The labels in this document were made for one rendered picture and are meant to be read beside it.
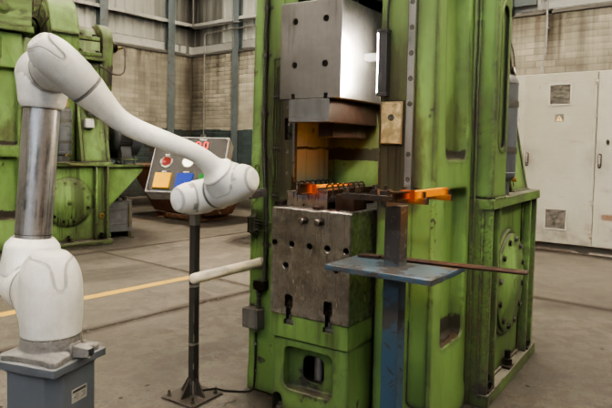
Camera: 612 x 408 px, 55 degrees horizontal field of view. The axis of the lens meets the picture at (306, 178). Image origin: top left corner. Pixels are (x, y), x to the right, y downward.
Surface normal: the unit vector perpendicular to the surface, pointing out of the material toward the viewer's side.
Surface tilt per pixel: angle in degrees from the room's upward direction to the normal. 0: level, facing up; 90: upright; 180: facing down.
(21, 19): 89
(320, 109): 90
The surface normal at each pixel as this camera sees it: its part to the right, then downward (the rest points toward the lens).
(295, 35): -0.55, 0.04
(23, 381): -0.33, 0.04
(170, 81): 0.77, 0.05
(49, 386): 0.43, 0.06
